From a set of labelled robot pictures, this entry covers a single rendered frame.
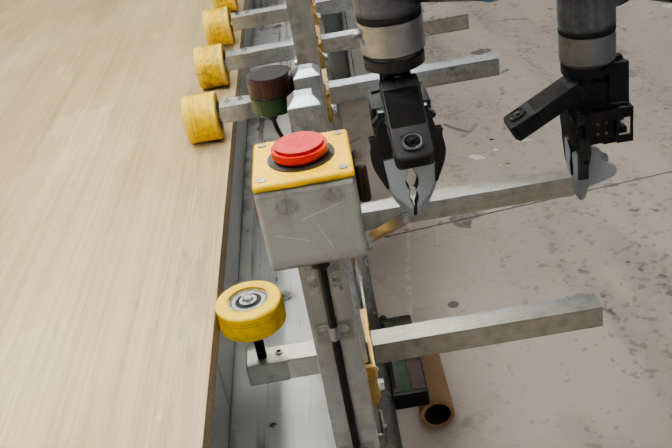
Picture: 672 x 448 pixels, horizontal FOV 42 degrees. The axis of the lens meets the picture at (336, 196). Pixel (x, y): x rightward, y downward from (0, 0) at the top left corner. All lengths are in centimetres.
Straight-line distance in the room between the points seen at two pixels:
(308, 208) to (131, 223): 71
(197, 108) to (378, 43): 52
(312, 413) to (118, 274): 35
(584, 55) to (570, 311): 34
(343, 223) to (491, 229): 222
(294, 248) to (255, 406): 74
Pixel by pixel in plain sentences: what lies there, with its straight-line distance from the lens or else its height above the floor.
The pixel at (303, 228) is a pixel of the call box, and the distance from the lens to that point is 60.
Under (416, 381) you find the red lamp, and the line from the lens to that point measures 119.
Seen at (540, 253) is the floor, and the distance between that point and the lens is 268.
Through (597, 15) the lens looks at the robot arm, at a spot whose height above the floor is 110.
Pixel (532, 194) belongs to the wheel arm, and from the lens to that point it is 129.
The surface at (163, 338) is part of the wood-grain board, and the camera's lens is 103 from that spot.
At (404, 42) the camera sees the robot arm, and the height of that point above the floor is 116.
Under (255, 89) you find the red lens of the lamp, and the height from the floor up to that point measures 109.
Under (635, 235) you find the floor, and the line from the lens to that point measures 276.
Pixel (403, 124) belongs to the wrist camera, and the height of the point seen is 108.
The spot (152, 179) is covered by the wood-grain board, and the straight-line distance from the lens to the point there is 140.
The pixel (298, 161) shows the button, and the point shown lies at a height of 123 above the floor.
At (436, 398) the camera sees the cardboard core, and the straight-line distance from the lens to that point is 209.
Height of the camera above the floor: 148
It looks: 28 degrees down
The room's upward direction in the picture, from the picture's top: 10 degrees counter-clockwise
